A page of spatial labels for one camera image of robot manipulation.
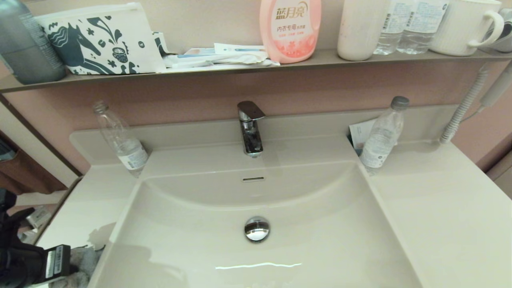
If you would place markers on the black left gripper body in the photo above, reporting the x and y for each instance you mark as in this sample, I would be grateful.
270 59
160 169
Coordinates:
64 260

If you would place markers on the light blue fluffy cleaning cloth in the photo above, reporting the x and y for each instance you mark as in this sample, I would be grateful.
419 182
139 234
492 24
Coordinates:
86 264

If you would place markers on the chrome sink faucet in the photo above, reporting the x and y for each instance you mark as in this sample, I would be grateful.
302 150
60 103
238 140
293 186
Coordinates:
252 140

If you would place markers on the white ceramic sink basin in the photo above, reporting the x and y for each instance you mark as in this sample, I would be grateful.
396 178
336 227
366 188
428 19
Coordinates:
320 240

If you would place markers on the plastic wrapped cups pack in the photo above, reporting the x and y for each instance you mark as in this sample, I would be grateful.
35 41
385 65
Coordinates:
38 218

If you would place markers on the clear uncapped plastic bottle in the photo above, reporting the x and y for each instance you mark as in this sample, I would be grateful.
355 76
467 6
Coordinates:
124 144

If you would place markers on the chrome drain stopper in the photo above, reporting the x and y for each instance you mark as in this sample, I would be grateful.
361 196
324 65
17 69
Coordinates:
257 229

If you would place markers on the grey plastic bottle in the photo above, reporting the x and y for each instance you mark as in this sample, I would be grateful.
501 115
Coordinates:
28 52

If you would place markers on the white horse print pouch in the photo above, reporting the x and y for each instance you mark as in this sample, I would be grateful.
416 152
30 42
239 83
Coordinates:
100 40

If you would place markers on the small patterned packet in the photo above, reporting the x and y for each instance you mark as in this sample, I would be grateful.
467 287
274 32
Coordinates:
162 42

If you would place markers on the crumpled white plastic wrapper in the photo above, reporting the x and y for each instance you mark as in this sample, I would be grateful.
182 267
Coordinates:
224 59

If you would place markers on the white sachet blue stripe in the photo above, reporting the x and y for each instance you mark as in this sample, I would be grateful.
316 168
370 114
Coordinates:
240 47

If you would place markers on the pink detergent bottle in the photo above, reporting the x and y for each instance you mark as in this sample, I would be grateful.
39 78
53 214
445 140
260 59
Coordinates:
290 32

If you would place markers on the white paper card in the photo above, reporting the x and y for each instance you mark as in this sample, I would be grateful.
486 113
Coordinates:
360 134

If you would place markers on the clear grey-capped plastic bottle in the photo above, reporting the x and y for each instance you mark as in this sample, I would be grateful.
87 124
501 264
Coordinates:
382 140

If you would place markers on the cream ribbed tumbler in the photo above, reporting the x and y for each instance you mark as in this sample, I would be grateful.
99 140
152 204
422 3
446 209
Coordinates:
360 32

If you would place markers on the clear labelled water bottle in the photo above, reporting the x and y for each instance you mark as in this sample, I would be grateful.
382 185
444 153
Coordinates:
388 36
419 32

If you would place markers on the white ribbed mug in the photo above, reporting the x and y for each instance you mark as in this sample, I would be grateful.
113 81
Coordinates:
456 28

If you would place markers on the brown wall shelf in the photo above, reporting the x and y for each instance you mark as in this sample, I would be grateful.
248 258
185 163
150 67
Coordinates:
320 59

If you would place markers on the white wall hair dryer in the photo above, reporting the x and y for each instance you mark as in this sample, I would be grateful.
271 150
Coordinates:
498 86

